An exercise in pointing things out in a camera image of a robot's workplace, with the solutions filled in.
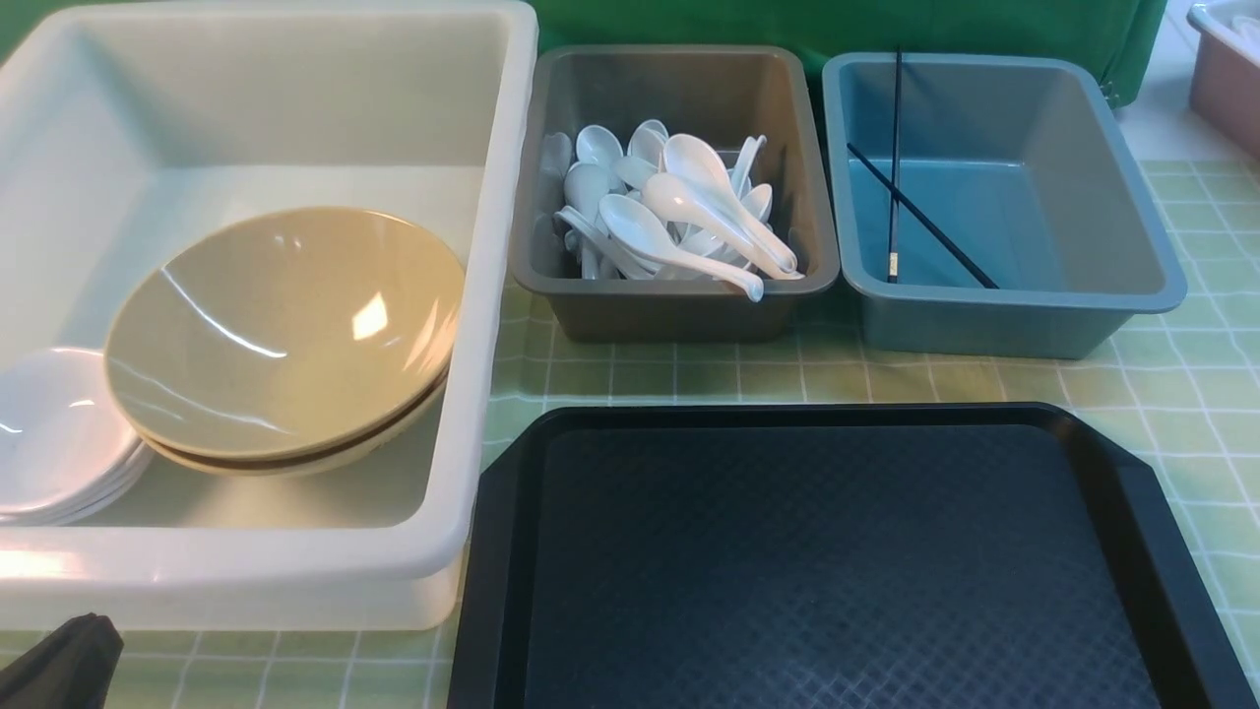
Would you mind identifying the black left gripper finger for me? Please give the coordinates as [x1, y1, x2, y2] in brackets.
[1, 613, 123, 708]

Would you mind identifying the white square dish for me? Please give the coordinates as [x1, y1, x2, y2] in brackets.
[1, 443, 155, 528]
[1, 348, 142, 513]

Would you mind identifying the tan noodle bowl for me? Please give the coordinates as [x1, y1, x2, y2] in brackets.
[103, 207, 467, 470]

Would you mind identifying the black chopstick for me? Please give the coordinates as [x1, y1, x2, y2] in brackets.
[887, 47, 903, 283]
[845, 141, 998, 288]

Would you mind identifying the white soup spoon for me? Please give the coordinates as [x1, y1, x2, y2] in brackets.
[643, 173, 804, 280]

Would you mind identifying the tan bowl in tub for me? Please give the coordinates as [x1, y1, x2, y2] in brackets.
[139, 369, 449, 479]

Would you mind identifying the white dish in tub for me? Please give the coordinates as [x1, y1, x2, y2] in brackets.
[1, 450, 155, 528]

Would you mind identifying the large white plastic tub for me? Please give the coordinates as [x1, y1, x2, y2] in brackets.
[3, 1, 538, 631]

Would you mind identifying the white spoon front of pile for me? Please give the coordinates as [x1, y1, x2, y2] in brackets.
[599, 194, 765, 302]

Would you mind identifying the white spoon of pile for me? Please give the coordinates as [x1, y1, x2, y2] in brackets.
[662, 133, 803, 280]
[599, 194, 765, 302]

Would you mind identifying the white spoon top of pile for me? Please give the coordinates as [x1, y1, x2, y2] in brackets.
[662, 133, 803, 280]

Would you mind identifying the grey plastic bin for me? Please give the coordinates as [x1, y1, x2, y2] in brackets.
[509, 44, 840, 343]

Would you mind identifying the black serving tray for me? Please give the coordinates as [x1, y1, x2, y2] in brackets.
[447, 403, 1257, 708]

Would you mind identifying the blue-grey plastic bin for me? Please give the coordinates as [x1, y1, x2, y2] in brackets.
[822, 52, 1187, 359]

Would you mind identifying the green checkered tablecloth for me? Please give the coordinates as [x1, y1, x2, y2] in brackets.
[106, 159, 1259, 708]

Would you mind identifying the pink bin with white rim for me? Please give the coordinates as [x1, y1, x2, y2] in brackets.
[1184, 1, 1259, 159]

